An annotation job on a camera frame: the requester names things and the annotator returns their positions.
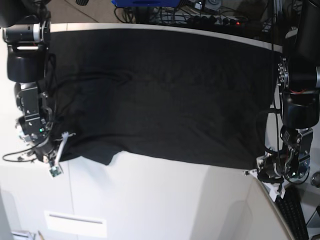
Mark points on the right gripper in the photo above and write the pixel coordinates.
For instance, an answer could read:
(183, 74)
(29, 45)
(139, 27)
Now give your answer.
(47, 151)

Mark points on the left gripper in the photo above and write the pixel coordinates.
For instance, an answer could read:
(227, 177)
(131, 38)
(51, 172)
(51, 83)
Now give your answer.
(269, 170)

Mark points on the black t-shirt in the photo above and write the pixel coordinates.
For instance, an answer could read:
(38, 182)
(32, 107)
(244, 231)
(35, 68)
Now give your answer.
(163, 94)

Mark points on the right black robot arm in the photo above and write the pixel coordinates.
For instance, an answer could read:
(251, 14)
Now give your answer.
(26, 30)

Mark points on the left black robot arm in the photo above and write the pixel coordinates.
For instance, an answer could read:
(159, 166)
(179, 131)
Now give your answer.
(299, 96)

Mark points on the black keyboard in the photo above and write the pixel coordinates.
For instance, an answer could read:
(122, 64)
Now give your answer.
(291, 210)

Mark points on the silver round knob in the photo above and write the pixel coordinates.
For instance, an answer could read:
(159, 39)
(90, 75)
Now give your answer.
(315, 179)

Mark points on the white desk divider panel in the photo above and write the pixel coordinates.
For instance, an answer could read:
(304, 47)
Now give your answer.
(267, 221)

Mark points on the pencil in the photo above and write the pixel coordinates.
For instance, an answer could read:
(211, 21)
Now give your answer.
(40, 236)

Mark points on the black power strip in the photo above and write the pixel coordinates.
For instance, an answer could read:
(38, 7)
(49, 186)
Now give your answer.
(216, 20)

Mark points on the blue box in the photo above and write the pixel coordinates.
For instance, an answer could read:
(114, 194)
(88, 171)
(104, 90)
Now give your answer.
(145, 3)

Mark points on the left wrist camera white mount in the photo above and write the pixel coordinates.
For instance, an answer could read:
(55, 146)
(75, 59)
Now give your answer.
(275, 190)

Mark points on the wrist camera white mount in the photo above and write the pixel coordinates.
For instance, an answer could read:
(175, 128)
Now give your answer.
(275, 190)
(55, 169)

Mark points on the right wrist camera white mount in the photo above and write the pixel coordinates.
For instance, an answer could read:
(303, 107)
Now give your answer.
(55, 169)

